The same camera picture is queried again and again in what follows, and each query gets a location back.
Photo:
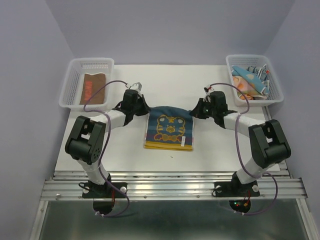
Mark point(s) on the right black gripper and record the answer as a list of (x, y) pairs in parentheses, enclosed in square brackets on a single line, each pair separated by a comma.
[(197, 112)]

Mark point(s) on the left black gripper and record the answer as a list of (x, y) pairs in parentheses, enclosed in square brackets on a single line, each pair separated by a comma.
[(146, 109)]

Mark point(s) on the blue yellow tiger towel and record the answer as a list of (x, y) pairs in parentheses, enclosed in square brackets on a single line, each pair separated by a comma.
[(169, 128)]

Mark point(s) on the brown orange towel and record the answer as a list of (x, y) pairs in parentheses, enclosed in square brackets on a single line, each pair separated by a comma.
[(93, 87)]

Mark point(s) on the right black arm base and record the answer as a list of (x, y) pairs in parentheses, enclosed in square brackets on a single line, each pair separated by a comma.
[(235, 189)]

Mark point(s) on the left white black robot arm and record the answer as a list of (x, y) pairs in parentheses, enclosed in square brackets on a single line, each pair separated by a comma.
[(89, 136)]

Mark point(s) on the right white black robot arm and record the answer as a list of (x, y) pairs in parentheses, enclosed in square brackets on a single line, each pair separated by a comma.
[(268, 143)]

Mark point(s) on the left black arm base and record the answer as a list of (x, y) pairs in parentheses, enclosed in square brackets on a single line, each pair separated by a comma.
[(91, 190)]

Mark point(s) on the orange pink patterned towel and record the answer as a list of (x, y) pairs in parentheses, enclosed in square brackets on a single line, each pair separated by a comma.
[(247, 89)]

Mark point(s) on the light blue spotted towel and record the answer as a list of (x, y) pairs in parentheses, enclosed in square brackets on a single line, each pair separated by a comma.
[(252, 79)]

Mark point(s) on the left white plastic basket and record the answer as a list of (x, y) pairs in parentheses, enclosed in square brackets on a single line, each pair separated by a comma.
[(72, 85)]

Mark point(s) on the white plastic basket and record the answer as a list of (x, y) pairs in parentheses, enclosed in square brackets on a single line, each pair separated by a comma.
[(72, 85), (261, 66)]

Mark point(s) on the right white plastic basket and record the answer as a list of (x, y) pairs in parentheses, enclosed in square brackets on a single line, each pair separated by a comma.
[(261, 66)]

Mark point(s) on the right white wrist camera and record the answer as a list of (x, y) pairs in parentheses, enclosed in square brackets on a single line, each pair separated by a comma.
[(208, 90)]

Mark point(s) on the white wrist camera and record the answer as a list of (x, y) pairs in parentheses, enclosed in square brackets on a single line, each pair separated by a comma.
[(135, 86), (208, 90)]

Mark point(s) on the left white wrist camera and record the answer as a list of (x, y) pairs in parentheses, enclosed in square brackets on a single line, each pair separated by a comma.
[(135, 86)]

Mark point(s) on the aluminium mounting rail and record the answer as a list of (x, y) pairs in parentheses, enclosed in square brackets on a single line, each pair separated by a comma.
[(169, 185)]

